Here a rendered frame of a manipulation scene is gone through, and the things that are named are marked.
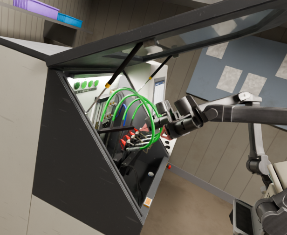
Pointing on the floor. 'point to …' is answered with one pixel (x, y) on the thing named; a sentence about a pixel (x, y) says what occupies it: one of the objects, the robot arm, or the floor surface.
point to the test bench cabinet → (54, 221)
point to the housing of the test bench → (16, 130)
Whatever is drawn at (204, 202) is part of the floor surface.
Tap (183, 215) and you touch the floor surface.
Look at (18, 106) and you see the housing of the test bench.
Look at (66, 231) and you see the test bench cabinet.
